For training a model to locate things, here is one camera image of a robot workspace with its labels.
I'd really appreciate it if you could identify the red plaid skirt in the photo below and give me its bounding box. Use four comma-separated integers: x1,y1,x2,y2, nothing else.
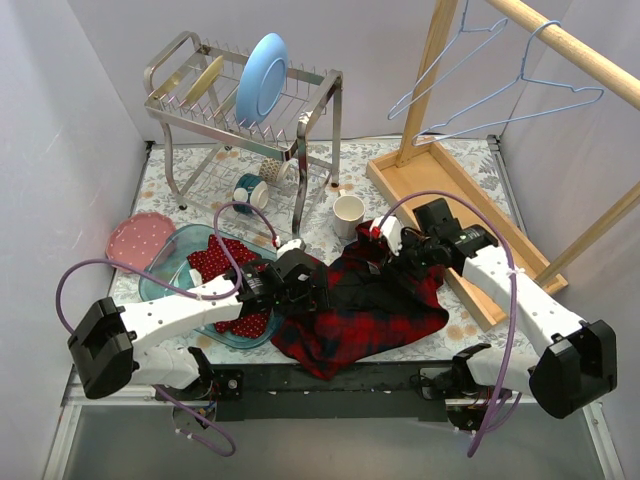
271,221,449,380

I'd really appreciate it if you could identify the light blue wire hanger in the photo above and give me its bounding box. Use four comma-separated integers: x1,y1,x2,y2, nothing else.
411,19,606,147
387,0,509,121

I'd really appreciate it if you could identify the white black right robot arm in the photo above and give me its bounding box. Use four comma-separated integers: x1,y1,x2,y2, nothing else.
370,192,618,419

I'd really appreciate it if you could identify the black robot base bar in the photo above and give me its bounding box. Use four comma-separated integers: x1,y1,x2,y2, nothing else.
154,362,514,424

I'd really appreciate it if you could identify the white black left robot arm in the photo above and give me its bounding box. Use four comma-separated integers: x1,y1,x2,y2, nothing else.
67,248,329,400

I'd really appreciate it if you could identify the white ceramic mug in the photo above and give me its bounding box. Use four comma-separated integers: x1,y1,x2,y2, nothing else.
332,190,365,240

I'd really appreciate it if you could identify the red polka dot cloth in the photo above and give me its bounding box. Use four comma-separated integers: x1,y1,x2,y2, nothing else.
187,235,270,339

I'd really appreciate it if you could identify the floral tablecloth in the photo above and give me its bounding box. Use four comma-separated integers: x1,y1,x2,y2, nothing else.
133,138,512,364

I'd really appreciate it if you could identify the patterned cup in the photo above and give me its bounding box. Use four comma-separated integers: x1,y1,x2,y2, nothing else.
258,158,290,184

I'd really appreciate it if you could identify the clear blue glass tray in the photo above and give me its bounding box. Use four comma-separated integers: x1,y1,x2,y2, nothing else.
145,224,283,350

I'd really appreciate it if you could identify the steel dish rack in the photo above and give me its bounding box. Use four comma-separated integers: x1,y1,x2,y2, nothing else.
143,31,343,238

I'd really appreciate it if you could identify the pink polka dot plate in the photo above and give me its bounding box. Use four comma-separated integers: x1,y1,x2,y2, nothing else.
105,212,176,270

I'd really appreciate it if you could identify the light blue plate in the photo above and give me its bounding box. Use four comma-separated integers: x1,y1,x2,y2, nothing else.
236,33,289,128

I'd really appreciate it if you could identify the cream yellow plate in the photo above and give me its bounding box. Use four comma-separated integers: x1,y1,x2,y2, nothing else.
181,55,224,107

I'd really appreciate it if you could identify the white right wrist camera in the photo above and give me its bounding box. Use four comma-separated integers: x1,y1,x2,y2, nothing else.
369,215,403,256

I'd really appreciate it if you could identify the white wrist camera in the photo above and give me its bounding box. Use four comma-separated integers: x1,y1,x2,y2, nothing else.
369,215,403,256
276,238,306,259

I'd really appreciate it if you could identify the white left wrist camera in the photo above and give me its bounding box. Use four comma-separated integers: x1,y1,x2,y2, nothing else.
276,238,306,259

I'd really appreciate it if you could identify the wooden clothes rack frame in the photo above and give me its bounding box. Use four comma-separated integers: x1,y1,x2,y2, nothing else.
366,0,640,332

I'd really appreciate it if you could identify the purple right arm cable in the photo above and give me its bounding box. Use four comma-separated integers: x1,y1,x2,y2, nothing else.
372,190,524,459

